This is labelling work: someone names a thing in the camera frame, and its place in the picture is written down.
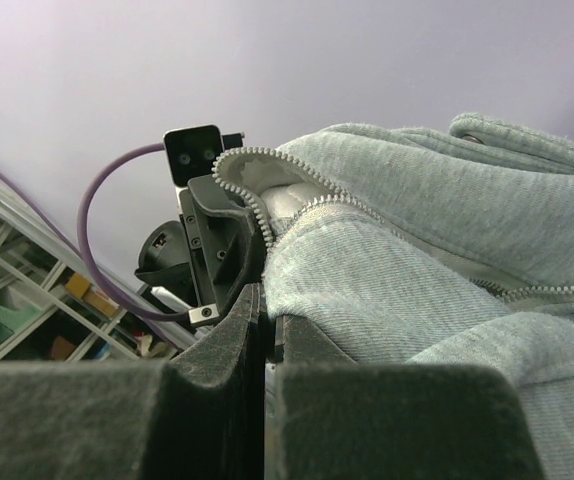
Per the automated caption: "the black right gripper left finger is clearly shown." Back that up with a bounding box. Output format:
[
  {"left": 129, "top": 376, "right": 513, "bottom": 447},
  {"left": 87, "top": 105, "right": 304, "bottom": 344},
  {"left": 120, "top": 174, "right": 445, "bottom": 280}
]
[{"left": 0, "top": 285, "right": 264, "bottom": 479}]

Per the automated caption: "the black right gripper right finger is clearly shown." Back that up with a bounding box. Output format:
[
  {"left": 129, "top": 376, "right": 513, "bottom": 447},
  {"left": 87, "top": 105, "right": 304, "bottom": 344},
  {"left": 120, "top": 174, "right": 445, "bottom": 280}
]
[{"left": 265, "top": 316, "right": 545, "bottom": 479}]

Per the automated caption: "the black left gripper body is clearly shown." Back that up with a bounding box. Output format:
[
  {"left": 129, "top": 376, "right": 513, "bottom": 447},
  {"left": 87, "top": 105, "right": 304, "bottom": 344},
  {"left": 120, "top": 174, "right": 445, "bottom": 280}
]
[{"left": 179, "top": 175, "right": 265, "bottom": 327}]

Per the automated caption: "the grey zip-up jacket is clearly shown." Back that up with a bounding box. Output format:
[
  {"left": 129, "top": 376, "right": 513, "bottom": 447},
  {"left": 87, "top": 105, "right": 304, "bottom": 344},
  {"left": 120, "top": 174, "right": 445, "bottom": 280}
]
[{"left": 213, "top": 113, "right": 574, "bottom": 479}]

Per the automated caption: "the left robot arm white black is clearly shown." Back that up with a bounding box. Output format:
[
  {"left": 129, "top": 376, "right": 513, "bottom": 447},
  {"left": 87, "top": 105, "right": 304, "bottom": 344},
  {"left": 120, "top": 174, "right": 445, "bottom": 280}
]
[{"left": 135, "top": 175, "right": 266, "bottom": 328}]

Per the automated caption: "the white background shelving unit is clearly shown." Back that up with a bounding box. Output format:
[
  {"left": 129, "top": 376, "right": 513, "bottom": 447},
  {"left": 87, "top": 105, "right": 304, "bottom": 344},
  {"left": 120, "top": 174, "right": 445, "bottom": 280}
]
[{"left": 0, "top": 182, "right": 195, "bottom": 362}]

